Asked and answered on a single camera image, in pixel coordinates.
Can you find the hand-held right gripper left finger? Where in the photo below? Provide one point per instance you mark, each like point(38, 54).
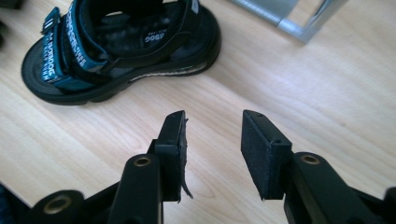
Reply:
point(172, 155)

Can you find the grey metal shoe rack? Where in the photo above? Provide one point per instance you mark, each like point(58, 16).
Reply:
point(289, 26)

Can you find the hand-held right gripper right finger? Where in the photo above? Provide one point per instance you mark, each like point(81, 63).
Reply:
point(263, 155)

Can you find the black and blue sandal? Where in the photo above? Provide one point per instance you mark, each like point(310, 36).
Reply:
point(124, 40)

